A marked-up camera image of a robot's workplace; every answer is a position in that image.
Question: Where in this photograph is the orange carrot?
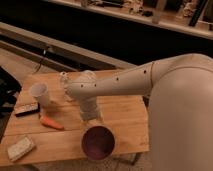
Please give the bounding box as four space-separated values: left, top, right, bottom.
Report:
39 116 64 130

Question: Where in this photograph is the black cable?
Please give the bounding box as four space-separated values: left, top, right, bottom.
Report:
33 45 52 75

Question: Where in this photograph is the dark purple ceramic bowl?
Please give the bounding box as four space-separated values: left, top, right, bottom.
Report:
81 126 115 161

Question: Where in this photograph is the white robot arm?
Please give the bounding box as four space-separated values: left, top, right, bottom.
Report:
68 53 213 171

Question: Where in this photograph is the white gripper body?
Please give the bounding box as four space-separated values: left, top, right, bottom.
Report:
79 97 101 121

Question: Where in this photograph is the wooden shelf with clutter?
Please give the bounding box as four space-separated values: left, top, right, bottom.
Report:
50 0 213 40

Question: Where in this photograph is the beige sponge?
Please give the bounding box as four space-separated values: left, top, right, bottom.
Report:
7 136 36 162

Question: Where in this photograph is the translucent plastic cup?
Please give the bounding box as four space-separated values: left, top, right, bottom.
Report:
29 83 50 107

